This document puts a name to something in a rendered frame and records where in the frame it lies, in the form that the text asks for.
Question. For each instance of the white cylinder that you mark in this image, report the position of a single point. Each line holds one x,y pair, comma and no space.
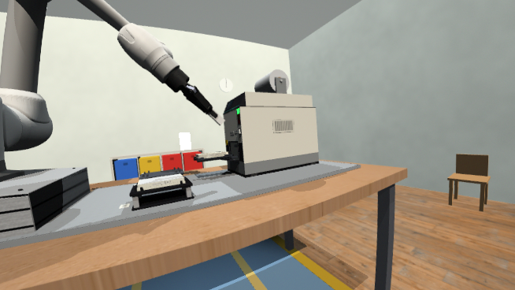
267,83

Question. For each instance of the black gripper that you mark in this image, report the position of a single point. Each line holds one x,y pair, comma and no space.
178,81

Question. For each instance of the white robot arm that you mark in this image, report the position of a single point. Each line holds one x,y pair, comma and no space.
24,119

